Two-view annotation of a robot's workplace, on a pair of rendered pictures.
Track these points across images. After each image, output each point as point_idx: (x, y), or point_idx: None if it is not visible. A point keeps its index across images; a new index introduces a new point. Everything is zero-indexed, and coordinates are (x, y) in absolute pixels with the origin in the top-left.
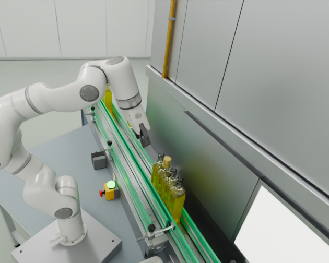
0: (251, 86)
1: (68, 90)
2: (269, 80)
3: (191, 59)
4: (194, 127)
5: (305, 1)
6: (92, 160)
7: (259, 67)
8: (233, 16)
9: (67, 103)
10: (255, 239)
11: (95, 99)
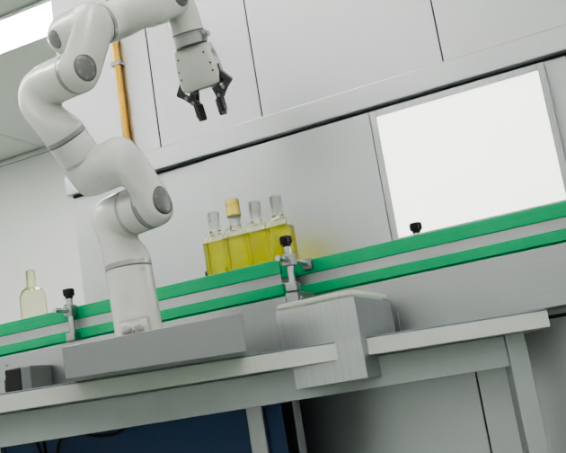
0: (298, 47)
1: None
2: (313, 27)
3: None
4: (242, 158)
5: None
6: (19, 378)
7: (296, 24)
8: (235, 3)
9: (162, 2)
10: (414, 188)
11: (185, 4)
